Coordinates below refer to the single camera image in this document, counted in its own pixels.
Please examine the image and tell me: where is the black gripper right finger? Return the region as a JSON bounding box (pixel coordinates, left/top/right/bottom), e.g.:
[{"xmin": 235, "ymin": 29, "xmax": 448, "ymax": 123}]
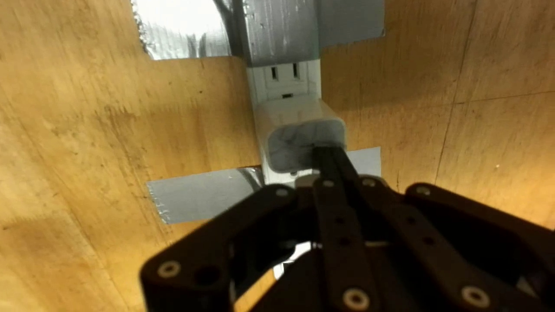
[{"xmin": 347, "ymin": 176, "xmax": 555, "ymax": 312}]

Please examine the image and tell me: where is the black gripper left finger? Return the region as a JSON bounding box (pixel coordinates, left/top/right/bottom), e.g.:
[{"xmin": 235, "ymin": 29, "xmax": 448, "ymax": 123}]
[{"xmin": 141, "ymin": 147, "xmax": 389, "ymax": 312}]

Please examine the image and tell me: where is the white charger head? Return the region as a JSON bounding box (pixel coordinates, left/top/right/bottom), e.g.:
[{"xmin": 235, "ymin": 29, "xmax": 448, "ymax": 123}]
[{"xmin": 255, "ymin": 95, "xmax": 347, "ymax": 183}]

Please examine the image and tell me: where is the white power strip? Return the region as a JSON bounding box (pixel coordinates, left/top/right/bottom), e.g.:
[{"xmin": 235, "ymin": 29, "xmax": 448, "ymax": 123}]
[{"xmin": 233, "ymin": 0, "xmax": 320, "ymax": 102}]

